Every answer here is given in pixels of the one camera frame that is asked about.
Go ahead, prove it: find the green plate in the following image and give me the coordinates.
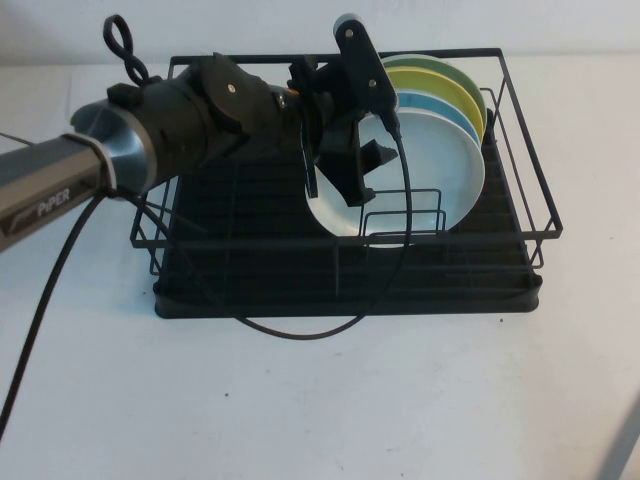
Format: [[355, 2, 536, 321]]
[[378, 52, 487, 121]]

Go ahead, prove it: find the yellow plate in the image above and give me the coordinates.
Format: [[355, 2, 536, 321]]
[[383, 67, 489, 144]]

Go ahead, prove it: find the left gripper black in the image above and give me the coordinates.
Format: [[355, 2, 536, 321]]
[[286, 53, 402, 208]]

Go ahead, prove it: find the black wire dish rack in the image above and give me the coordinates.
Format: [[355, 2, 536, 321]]
[[129, 47, 566, 297]]

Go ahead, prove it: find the black camera cable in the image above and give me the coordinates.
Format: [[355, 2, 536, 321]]
[[0, 13, 416, 427]]

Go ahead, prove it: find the white plate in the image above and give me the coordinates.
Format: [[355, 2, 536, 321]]
[[303, 106, 487, 251]]

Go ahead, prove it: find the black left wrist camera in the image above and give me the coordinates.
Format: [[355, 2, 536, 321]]
[[331, 13, 401, 129]]

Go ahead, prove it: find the blue plate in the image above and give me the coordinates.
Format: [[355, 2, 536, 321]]
[[393, 89, 484, 151]]

